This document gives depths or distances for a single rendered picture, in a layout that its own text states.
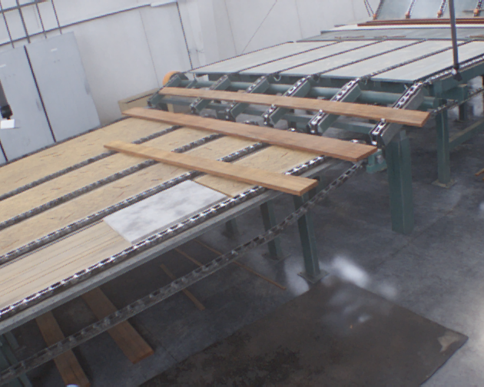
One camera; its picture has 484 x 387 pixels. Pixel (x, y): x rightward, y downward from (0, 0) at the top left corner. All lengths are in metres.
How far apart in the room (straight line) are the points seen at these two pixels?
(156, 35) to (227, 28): 1.57
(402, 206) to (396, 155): 0.40
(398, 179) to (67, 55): 5.68
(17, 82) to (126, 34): 2.25
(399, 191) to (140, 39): 6.33
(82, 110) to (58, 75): 0.68
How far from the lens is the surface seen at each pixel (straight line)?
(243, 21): 9.89
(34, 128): 7.65
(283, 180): 2.59
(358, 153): 2.81
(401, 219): 3.59
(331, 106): 3.71
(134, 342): 3.12
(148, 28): 8.89
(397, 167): 3.41
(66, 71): 7.72
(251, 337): 2.87
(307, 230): 3.07
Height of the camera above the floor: 1.87
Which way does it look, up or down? 24 degrees down
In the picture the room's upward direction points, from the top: 12 degrees counter-clockwise
